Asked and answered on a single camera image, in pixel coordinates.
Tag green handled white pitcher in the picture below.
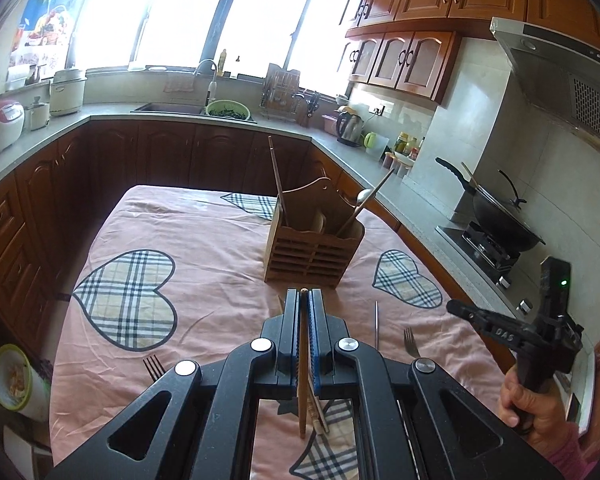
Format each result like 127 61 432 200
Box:
363 132 389 160

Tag yellow bottle on windowsill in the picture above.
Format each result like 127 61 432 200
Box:
216 49 227 77

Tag upper wooden wall cabinets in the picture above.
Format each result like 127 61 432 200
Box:
339 0 600 103

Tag range hood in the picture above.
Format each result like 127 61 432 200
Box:
490 18 600 149

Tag steel fork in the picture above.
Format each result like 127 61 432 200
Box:
143 354 166 382
403 327 420 360

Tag steel electric kettle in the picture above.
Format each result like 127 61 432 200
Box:
336 112 363 146

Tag small white pot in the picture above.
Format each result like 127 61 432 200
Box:
24 96 50 131

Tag steel spoon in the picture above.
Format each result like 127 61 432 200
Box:
355 188 372 206

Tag chrome kitchen faucet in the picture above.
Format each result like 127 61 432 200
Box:
194 58 218 105

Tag left steel fork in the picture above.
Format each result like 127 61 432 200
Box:
143 354 166 382

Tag green rim bowl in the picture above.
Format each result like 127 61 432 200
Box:
0 344 50 422

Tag green colander in sink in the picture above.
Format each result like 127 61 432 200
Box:
204 100 251 120

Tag black wok with lid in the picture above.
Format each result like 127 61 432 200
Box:
436 157 545 252

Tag dish drying rack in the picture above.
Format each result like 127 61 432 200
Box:
260 63 300 119

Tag spice jar rack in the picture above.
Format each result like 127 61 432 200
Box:
384 152 415 179

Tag condiment bottles group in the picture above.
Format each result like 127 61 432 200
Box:
393 132 424 160

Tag wooden utensil holder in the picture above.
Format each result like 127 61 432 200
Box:
264 177 365 288

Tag gas stove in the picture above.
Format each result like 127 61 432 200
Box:
436 221 539 320

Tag steel chopstick left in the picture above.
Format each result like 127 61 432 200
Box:
374 301 380 350

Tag tropical fruit poster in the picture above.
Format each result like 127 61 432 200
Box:
9 0 84 79

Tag pink heart-pattern tablecloth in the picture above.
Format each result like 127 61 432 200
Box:
50 185 503 460

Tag lower dark wooden cabinets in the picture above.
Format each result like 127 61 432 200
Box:
0 119 516 376

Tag white tall cooker pot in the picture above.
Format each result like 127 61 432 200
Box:
50 68 86 117

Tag person's right hand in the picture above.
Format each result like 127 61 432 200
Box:
498 365 578 457

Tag right steel fork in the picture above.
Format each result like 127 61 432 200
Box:
403 327 420 360

